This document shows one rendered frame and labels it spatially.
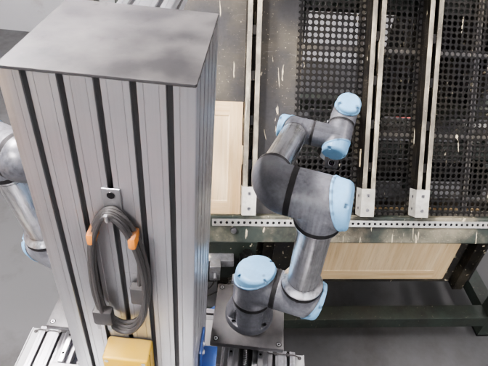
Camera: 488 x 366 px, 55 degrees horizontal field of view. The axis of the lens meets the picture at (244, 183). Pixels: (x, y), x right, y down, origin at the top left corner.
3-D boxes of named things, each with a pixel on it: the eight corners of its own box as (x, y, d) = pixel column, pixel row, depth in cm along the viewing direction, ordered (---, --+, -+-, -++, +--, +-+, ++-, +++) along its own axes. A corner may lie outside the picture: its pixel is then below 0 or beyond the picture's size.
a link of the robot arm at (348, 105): (333, 110, 136) (340, 86, 139) (325, 128, 146) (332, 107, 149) (359, 118, 135) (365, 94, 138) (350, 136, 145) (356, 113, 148)
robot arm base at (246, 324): (271, 338, 142) (276, 319, 136) (223, 332, 142) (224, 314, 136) (273, 297, 154) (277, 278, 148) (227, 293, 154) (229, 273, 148)
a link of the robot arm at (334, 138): (308, 155, 141) (316, 125, 145) (345, 164, 139) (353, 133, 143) (309, 142, 134) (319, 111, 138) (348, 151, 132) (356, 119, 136)
